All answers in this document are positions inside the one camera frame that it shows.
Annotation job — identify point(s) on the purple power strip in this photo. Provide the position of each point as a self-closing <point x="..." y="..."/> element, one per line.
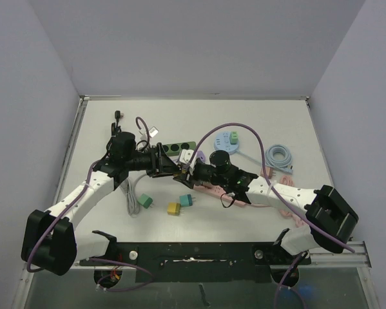
<point x="201" y="156"/>

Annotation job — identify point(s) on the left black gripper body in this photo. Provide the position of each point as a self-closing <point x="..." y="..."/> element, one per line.
<point x="153" y="163"/>

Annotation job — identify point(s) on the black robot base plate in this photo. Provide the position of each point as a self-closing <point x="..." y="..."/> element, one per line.
<point x="199" y="262"/>

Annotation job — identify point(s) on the blue round power socket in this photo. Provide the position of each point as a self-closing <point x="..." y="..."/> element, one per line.
<point x="222" y="143"/>

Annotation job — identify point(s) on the aluminium frame rail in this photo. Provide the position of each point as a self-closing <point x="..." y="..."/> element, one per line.
<point x="192" y="191"/>

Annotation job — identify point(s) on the pink power strip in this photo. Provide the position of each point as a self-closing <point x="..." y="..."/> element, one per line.
<point x="214" y="191"/>

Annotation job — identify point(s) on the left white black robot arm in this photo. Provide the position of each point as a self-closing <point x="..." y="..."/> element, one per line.
<point x="49" y="239"/>

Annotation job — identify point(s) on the green power strip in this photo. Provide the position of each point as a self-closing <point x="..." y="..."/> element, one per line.
<point x="174" y="149"/>

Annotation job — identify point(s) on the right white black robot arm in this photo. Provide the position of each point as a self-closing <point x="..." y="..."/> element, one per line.
<point x="328" y="219"/>

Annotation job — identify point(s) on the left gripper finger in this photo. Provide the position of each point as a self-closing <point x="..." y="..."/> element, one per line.
<point x="165" y="163"/>
<point x="166" y="171"/>

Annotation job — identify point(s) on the teal charger plug lower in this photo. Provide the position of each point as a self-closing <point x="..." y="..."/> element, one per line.
<point x="186" y="200"/>

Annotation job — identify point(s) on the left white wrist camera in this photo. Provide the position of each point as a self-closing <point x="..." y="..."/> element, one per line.
<point x="148" y="135"/>

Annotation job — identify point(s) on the pink charger plug right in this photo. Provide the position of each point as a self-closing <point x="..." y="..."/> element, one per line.
<point x="269" y="172"/>

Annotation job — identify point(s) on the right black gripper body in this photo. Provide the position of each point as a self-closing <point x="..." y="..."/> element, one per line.
<point x="194" y="174"/>

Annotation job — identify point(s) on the green charger plug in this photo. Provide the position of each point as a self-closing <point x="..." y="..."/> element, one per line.
<point x="233" y="138"/>
<point x="145" y="201"/>

